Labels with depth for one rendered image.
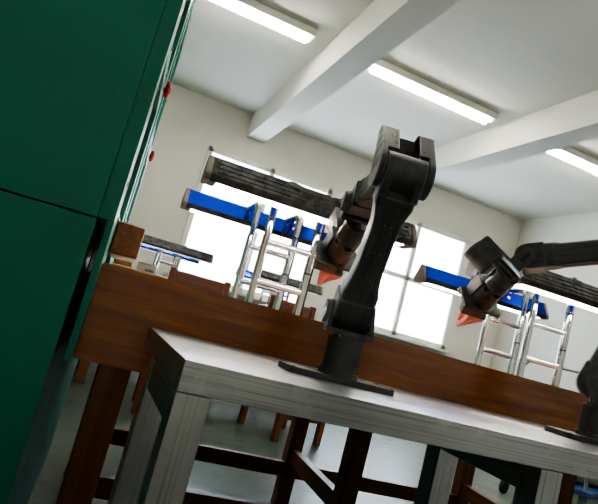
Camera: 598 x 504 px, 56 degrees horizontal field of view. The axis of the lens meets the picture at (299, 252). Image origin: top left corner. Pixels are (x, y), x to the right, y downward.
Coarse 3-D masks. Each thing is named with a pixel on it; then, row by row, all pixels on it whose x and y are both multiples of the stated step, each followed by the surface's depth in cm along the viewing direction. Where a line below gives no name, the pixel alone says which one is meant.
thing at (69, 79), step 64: (0, 0) 100; (64, 0) 104; (128, 0) 107; (192, 0) 185; (0, 64) 100; (64, 64) 103; (128, 64) 106; (0, 128) 99; (64, 128) 103; (128, 128) 106; (64, 192) 102; (128, 192) 152
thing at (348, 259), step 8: (336, 240) 122; (320, 248) 125; (328, 248) 124; (336, 248) 122; (344, 248) 122; (320, 256) 124; (328, 256) 124; (336, 256) 123; (344, 256) 122; (352, 256) 128; (328, 264) 123; (336, 264) 124; (344, 264) 125; (352, 264) 126
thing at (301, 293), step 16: (272, 208) 167; (272, 224) 167; (320, 224) 171; (272, 240) 167; (320, 240) 172; (256, 272) 165; (304, 272) 170; (256, 288) 165; (272, 288) 167; (288, 288) 168; (304, 288) 169; (304, 304) 170
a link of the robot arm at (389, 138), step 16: (384, 128) 93; (384, 144) 90; (400, 144) 96; (416, 144) 97; (432, 144) 94; (384, 160) 87; (432, 160) 90; (368, 176) 108; (432, 176) 88; (368, 192) 106; (352, 208) 112; (368, 208) 111
